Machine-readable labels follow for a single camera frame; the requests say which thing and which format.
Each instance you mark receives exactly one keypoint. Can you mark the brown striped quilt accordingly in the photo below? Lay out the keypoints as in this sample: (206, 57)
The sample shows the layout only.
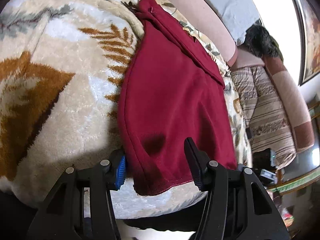
(265, 116)

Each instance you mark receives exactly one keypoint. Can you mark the dark red garment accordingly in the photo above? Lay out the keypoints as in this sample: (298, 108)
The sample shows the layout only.
(172, 90)

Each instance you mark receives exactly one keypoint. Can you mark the light grey pillow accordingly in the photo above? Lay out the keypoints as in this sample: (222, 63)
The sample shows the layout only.
(236, 15)

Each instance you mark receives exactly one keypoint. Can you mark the dark furry cushion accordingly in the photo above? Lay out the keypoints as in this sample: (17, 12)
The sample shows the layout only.
(259, 42)

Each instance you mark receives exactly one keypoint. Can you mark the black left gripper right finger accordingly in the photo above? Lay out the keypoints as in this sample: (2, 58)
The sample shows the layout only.
(237, 204)

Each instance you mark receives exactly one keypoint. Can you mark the pink brown patch blanket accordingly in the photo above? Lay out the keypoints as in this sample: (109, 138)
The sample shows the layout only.
(294, 104)

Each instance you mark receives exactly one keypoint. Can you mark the beige leaf pattern fleece blanket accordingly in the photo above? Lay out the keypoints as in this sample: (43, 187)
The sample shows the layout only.
(62, 65)

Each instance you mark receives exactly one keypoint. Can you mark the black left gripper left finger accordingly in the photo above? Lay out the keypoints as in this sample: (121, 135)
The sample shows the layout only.
(79, 205)

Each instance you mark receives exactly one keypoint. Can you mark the pink long bolster pillow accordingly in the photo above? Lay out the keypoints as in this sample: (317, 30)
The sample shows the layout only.
(205, 20)

